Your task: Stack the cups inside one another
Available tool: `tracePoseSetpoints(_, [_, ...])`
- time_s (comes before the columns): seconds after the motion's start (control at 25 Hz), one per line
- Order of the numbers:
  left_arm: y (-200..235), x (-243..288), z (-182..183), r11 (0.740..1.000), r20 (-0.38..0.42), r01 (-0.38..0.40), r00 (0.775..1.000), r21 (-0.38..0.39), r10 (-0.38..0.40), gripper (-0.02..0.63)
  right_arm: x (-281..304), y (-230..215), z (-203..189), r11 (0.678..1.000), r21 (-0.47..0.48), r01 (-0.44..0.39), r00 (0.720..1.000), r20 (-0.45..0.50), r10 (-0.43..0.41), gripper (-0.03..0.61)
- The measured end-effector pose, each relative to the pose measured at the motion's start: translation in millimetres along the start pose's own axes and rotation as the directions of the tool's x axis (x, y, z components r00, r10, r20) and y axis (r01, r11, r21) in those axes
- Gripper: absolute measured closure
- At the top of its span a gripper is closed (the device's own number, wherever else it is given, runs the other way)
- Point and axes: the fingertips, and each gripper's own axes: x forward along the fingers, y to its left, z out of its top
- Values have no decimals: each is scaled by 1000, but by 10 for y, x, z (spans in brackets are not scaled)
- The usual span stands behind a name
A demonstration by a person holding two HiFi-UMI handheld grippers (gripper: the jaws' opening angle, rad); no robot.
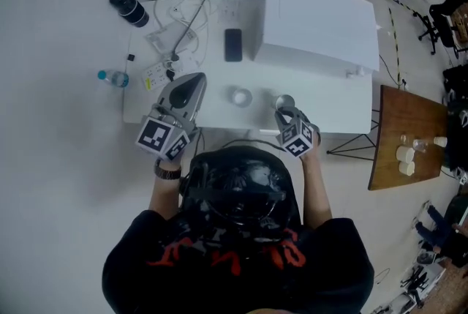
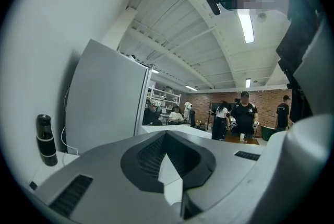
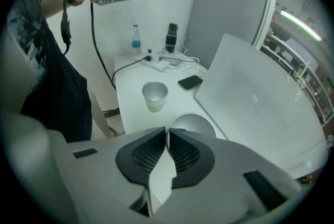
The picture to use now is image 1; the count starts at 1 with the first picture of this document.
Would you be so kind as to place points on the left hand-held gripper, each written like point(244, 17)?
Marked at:
point(175, 111)

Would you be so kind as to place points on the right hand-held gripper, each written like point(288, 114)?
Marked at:
point(298, 133)

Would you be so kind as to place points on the person's right forearm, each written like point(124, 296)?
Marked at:
point(316, 191)

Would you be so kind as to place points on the person's left forearm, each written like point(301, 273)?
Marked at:
point(164, 195)

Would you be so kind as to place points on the white power strip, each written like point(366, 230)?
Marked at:
point(157, 72)

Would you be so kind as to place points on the black metal table legs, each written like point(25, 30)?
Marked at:
point(351, 148)

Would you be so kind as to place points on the brown wrist watch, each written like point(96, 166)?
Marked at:
point(167, 171)

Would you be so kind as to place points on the clear water bottle blue cap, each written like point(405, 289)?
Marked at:
point(114, 78)

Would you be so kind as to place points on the white flat packet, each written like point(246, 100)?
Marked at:
point(166, 36)

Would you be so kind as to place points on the black helmet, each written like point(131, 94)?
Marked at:
point(237, 191)

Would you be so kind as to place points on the black smartphone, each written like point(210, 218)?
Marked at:
point(233, 45)

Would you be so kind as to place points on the wooden side table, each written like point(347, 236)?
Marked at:
point(402, 115)

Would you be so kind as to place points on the small clear plastic cup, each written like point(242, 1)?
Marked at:
point(404, 139)
point(420, 144)

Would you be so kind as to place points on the white paper cup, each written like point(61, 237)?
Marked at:
point(406, 167)
point(405, 153)

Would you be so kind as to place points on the black flask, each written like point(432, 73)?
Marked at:
point(128, 7)

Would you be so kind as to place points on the white microwave oven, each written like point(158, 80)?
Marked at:
point(314, 19)

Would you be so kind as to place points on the beige paper cup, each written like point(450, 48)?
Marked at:
point(440, 141)

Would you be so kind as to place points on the black shirt with red print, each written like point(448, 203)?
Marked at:
point(139, 268)

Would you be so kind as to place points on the black office chair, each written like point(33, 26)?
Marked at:
point(440, 27)

